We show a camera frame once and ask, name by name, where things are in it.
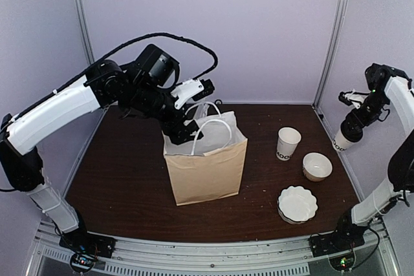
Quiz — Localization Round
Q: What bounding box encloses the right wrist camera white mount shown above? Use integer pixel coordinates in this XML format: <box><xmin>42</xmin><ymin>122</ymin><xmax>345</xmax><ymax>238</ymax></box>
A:
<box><xmin>338</xmin><ymin>89</ymin><xmax>369</xmax><ymax>109</ymax></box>

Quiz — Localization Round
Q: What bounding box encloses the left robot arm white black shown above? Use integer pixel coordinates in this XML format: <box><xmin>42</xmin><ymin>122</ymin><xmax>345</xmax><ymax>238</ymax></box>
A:
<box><xmin>1</xmin><ymin>44</ymin><xmax>206</xmax><ymax>253</ymax></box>

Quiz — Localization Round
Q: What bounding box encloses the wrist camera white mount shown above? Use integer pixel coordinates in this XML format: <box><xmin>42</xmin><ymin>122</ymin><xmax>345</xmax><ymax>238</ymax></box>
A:
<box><xmin>338</xmin><ymin>89</ymin><xmax>369</xmax><ymax>109</ymax></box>
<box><xmin>171</xmin><ymin>79</ymin><xmax>215</xmax><ymax>110</ymax></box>

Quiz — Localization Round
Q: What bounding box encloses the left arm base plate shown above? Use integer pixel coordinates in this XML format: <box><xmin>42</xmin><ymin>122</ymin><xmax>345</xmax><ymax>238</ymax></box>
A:
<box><xmin>59</xmin><ymin>233</ymin><xmax>116</xmax><ymax>259</ymax></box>

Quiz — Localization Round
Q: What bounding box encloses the aluminium front rail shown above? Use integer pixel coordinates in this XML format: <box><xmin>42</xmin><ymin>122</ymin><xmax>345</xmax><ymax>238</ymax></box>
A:
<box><xmin>32</xmin><ymin>214</ymin><xmax>394</xmax><ymax>276</ymax></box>

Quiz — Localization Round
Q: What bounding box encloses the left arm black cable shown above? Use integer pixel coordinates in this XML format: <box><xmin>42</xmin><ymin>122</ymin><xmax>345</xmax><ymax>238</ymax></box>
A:
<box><xmin>0</xmin><ymin>32</ymin><xmax>218</xmax><ymax>134</ymax></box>

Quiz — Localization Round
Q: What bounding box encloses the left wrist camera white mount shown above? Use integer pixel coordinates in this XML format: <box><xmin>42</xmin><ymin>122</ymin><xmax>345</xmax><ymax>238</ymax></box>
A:
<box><xmin>171</xmin><ymin>79</ymin><xmax>215</xmax><ymax>110</ymax></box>

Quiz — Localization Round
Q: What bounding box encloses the left aluminium corner post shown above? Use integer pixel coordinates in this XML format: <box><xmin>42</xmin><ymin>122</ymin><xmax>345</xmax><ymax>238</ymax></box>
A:
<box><xmin>74</xmin><ymin>0</ymin><xmax>95</xmax><ymax>65</ymax></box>

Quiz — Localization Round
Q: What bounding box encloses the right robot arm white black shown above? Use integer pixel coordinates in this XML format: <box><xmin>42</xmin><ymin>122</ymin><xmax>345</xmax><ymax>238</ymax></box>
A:
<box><xmin>331</xmin><ymin>63</ymin><xmax>413</xmax><ymax>251</ymax></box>

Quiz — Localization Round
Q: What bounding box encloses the white paper coffee cup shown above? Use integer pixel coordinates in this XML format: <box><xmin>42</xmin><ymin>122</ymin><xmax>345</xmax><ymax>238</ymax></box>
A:
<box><xmin>332</xmin><ymin>129</ymin><xmax>353</xmax><ymax>153</ymax></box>

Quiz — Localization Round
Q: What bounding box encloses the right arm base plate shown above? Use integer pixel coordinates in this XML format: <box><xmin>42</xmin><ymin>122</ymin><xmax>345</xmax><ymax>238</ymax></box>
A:
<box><xmin>309</xmin><ymin>231</ymin><xmax>365</xmax><ymax>257</ymax></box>

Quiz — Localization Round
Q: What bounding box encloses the white round bowl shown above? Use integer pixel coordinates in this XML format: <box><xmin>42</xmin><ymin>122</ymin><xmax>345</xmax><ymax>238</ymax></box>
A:
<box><xmin>302</xmin><ymin>153</ymin><xmax>332</xmax><ymax>182</ymax></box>

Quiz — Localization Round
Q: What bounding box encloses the brown paper bag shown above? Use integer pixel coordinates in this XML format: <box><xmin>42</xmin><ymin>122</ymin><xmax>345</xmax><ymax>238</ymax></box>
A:
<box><xmin>163</xmin><ymin>101</ymin><xmax>248</xmax><ymax>206</ymax></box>

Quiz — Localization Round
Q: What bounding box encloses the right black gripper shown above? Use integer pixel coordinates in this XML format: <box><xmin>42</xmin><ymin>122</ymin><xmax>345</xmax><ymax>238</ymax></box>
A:
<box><xmin>346</xmin><ymin>89</ymin><xmax>389</xmax><ymax>135</ymax></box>

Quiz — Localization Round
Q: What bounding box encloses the white scalloped dish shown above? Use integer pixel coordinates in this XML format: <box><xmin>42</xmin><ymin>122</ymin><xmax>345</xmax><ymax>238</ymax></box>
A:
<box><xmin>277</xmin><ymin>186</ymin><xmax>318</xmax><ymax>224</ymax></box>

